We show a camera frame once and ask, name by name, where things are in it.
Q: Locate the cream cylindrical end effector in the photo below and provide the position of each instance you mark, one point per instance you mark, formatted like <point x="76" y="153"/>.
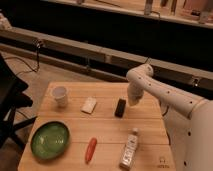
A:
<point x="134" y="97"/>

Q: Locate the black eraser block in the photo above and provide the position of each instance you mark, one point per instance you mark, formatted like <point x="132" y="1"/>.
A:
<point x="120" y="108"/>

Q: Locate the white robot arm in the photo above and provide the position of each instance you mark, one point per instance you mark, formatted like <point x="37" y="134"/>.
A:
<point x="199" y="110"/>

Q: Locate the white rectangular block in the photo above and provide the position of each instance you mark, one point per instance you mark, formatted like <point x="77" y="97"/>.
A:
<point x="89" y="105"/>

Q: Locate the green glass bowl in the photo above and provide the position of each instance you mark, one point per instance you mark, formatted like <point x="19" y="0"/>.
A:
<point x="50" y="140"/>

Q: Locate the black office chair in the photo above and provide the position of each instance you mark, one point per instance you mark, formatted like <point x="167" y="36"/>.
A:
<point x="12" y="98"/>

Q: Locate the small clear plastic bottle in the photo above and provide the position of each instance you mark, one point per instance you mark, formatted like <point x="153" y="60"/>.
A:
<point x="129" y="150"/>

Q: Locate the white paper cup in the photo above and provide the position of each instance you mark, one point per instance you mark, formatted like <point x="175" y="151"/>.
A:
<point x="60" y="95"/>

